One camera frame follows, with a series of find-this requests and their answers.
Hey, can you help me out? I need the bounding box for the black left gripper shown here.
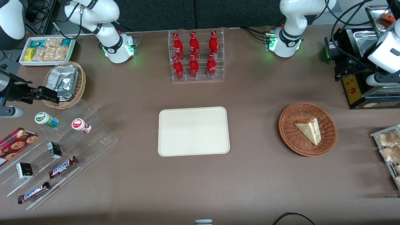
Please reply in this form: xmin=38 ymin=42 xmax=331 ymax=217
xmin=335 ymin=57 xmax=381 ymax=82

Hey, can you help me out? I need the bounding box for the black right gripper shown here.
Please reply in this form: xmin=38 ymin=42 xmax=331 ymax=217
xmin=0 ymin=71 xmax=60 ymax=105

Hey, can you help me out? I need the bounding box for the triangle sandwich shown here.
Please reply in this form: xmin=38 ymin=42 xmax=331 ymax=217
xmin=294 ymin=117 xmax=322 ymax=146

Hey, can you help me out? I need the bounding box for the white rectangular snack tray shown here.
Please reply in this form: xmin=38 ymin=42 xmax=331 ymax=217
xmin=19 ymin=36 xmax=77 ymax=67

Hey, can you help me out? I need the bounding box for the light oval wicker basket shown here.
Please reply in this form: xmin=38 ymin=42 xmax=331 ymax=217
xmin=42 ymin=61 xmax=87 ymax=109

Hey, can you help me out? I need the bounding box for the brown round wicker basket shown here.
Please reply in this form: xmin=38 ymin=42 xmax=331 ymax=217
xmin=278 ymin=102 xmax=338 ymax=157

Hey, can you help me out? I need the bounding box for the cream plastic tray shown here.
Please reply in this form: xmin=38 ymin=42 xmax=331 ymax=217
xmin=158 ymin=107 xmax=231 ymax=157

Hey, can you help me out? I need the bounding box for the black metal food warmer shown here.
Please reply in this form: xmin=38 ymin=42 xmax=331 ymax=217
xmin=324 ymin=6 xmax=400 ymax=110

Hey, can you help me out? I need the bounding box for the green lid white cup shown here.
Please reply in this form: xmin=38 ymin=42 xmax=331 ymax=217
xmin=34 ymin=112 xmax=59 ymax=128

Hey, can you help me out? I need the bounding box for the silver foil packet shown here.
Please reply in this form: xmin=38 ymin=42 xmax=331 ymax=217
xmin=56 ymin=93 xmax=76 ymax=102
xmin=47 ymin=65 xmax=79 ymax=98

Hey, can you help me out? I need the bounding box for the clear peanut snack bag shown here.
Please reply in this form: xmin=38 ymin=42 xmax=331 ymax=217
xmin=44 ymin=38 xmax=63 ymax=48
xmin=32 ymin=47 xmax=46 ymax=62
xmin=44 ymin=46 xmax=69 ymax=62

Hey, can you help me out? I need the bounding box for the red lid white cup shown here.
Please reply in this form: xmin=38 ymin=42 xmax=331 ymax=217
xmin=71 ymin=118 xmax=92 ymax=134

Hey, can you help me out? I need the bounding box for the red plaid cookie box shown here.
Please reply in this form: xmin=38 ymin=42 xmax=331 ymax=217
xmin=0 ymin=127 xmax=39 ymax=166

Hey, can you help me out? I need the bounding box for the small black carton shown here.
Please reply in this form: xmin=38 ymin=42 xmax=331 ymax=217
xmin=47 ymin=141 xmax=63 ymax=159
xmin=15 ymin=162 xmax=34 ymax=180

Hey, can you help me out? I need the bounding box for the clear acrylic stepped display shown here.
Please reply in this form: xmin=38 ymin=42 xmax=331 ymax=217
xmin=0 ymin=99 xmax=119 ymax=211

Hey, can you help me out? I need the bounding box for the brown Snickers bar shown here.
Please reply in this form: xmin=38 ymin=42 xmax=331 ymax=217
xmin=17 ymin=181 xmax=51 ymax=204
xmin=48 ymin=156 xmax=78 ymax=179

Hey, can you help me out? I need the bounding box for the red cola bottle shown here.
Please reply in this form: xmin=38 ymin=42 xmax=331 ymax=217
xmin=188 ymin=55 xmax=199 ymax=78
xmin=172 ymin=33 xmax=185 ymax=61
xmin=206 ymin=54 xmax=217 ymax=78
xmin=208 ymin=30 xmax=219 ymax=59
xmin=189 ymin=32 xmax=200 ymax=60
xmin=172 ymin=56 xmax=184 ymax=80

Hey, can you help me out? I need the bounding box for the clear acrylic bottle rack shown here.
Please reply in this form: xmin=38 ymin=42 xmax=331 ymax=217
xmin=168 ymin=28 xmax=225 ymax=82

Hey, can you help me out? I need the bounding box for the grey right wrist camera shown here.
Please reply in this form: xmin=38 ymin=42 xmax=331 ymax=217
xmin=0 ymin=106 xmax=25 ymax=118

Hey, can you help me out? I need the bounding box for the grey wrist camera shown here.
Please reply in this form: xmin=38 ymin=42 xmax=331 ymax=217
xmin=0 ymin=106 xmax=25 ymax=118
xmin=365 ymin=72 xmax=400 ymax=87

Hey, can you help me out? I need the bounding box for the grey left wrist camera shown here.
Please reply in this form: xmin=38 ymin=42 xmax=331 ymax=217
xmin=365 ymin=72 xmax=400 ymax=87

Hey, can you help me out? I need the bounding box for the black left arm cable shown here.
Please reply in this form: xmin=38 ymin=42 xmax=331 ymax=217
xmin=324 ymin=0 xmax=377 ymax=60

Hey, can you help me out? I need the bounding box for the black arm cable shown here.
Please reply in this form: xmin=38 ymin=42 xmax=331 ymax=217
xmin=324 ymin=0 xmax=377 ymax=60
xmin=27 ymin=0 xmax=83 ymax=40

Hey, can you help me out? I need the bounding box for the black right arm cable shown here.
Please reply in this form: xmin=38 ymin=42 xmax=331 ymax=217
xmin=27 ymin=0 xmax=83 ymax=40

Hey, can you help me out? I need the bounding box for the grey wire rack tray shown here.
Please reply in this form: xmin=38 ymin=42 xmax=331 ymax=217
xmin=370 ymin=124 xmax=400 ymax=191

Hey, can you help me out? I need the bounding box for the black left base cable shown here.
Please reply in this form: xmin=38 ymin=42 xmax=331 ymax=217
xmin=240 ymin=26 xmax=273 ymax=43

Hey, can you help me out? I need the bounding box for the black table edge cable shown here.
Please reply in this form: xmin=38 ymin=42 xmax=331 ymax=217
xmin=272 ymin=212 xmax=316 ymax=225

